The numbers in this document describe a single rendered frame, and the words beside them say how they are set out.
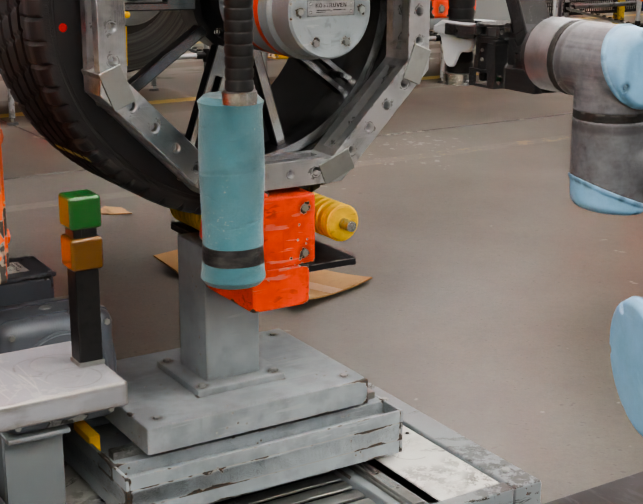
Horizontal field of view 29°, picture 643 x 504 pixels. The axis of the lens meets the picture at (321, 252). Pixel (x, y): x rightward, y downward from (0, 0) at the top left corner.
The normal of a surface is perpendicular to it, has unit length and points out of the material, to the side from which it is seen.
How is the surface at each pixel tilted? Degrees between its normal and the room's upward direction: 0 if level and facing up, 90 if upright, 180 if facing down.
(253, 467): 90
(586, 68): 93
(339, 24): 90
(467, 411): 0
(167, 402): 0
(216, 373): 90
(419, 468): 0
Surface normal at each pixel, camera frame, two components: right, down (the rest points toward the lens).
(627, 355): -0.98, 0.14
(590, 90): -0.77, 0.18
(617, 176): 0.03, 0.28
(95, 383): 0.00, -0.96
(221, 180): -0.23, 0.29
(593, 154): -0.57, 0.23
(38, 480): 0.52, 0.23
